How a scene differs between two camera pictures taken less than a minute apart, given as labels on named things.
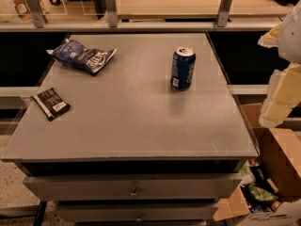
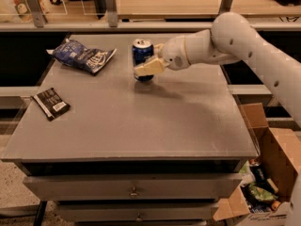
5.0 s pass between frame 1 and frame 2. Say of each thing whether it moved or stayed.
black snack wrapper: stayed
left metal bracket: stayed
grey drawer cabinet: stayed
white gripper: moved
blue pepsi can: moved
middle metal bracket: stayed
